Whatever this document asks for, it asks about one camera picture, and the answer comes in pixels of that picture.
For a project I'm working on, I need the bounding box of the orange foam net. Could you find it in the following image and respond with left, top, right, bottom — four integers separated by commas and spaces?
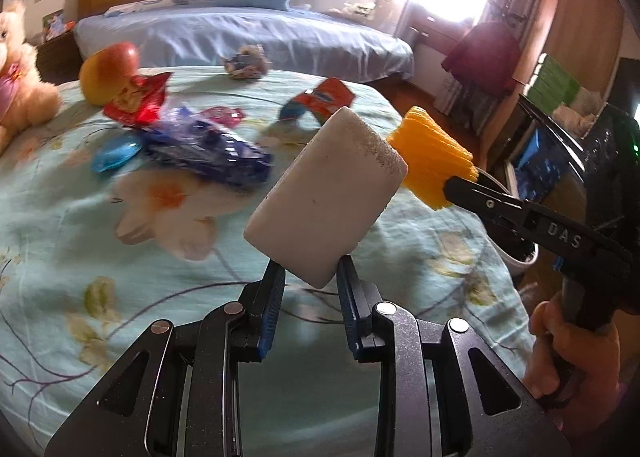
386, 106, 478, 210

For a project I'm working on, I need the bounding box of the white foam block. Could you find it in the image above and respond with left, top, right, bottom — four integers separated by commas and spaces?
244, 107, 408, 288

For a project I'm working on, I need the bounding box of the red chip bag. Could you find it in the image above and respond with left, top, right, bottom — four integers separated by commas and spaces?
103, 73, 171, 128

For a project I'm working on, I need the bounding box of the round trash bin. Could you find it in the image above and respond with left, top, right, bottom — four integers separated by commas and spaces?
474, 166, 542, 279

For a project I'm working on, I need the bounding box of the right hand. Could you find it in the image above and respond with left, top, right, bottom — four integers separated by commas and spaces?
523, 299, 620, 437

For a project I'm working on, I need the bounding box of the black glossy tv cabinet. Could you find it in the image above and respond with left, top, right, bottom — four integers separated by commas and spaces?
487, 96, 639, 255

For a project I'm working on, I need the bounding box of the green box stack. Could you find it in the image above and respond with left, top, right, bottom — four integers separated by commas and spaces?
523, 53, 580, 115

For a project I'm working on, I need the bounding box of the teal floral bed cover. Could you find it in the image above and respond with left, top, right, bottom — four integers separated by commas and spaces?
1, 82, 533, 456

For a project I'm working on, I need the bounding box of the dark red hanging coat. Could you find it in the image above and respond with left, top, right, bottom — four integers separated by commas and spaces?
442, 21, 521, 98

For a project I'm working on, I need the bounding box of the blue plastic snack bag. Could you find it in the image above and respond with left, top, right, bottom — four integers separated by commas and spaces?
141, 106, 272, 188

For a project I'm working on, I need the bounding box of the pink candy wrapper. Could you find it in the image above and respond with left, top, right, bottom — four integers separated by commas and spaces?
200, 106, 245, 129

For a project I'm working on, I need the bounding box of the wooden wardrobe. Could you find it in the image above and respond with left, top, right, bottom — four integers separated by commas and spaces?
478, 0, 625, 170

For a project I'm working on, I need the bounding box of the red blue snack wrapper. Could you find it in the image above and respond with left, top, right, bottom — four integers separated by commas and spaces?
279, 78, 356, 125

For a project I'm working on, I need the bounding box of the blue plastic lid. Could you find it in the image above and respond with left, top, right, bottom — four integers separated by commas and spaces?
91, 132, 143, 173

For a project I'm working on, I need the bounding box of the crumpled patterned wrapper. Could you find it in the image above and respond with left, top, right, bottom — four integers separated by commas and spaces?
224, 44, 271, 80

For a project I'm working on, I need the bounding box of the blue sheet bed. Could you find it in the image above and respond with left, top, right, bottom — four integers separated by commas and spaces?
74, 6, 414, 84

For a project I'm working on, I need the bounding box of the red yellow apple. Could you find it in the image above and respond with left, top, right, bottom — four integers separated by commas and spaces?
79, 41, 140, 106

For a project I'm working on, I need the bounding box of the cream teddy bear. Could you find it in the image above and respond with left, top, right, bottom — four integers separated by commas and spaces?
1, 0, 62, 153

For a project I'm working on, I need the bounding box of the wooden nightstand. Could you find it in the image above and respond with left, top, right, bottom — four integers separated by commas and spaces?
36, 30, 82, 84

